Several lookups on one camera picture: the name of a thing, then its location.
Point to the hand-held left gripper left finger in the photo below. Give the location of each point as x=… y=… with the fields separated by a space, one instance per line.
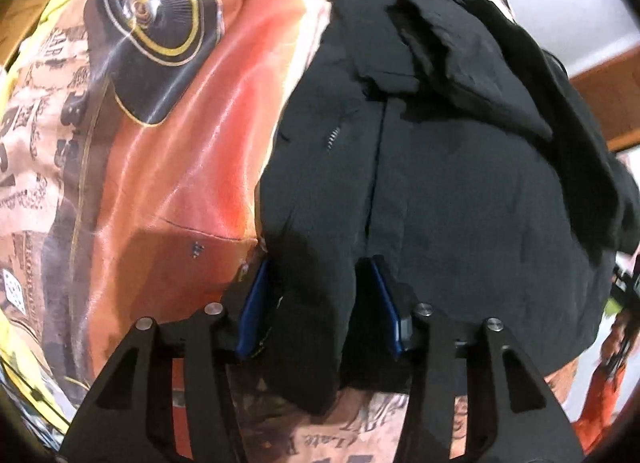
x=252 y=305

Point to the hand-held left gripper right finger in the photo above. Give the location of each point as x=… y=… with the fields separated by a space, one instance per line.
x=386 y=310

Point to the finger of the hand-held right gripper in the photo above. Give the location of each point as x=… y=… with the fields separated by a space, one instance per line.
x=629 y=290

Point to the black zip hoodie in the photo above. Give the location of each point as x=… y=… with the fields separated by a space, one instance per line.
x=475 y=193

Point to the newspaper printed blanket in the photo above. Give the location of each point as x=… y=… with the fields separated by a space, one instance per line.
x=165 y=168

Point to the wooden door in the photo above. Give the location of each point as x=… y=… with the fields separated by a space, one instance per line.
x=607 y=98

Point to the yellow wooden table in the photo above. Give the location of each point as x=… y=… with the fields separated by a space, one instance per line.
x=30 y=3

